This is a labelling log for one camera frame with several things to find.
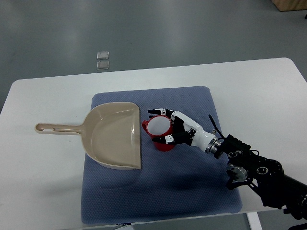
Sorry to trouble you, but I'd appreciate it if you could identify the lower metal floor plate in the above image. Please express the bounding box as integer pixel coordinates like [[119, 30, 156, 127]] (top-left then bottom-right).
[[97, 60, 109, 70]]

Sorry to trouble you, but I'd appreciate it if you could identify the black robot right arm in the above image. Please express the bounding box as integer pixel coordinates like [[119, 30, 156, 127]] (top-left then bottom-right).
[[209, 135, 307, 220]]

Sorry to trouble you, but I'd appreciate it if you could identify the white table leg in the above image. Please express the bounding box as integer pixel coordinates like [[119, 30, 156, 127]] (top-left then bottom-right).
[[247, 212, 262, 230]]

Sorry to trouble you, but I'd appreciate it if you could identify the beige plastic dustpan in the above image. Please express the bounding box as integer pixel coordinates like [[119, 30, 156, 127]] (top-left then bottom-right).
[[35, 102, 142, 170]]

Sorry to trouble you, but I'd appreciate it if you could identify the red cup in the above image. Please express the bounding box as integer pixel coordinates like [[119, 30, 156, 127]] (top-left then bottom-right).
[[141, 115, 173, 140]]

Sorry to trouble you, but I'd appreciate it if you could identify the upper metal floor plate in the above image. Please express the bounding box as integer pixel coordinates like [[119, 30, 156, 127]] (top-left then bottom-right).
[[96, 51, 109, 60]]

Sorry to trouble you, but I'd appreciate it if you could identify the wooden box corner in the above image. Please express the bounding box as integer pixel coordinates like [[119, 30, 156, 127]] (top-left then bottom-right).
[[272, 0, 307, 12]]

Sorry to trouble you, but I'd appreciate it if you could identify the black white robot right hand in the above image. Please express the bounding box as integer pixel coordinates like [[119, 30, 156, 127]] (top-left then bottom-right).
[[148, 108, 218, 152]]

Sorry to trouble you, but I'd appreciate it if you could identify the metal floor plate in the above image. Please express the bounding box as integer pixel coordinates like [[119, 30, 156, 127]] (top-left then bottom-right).
[[96, 51, 109, 60], [97, 60, 109, 70]]

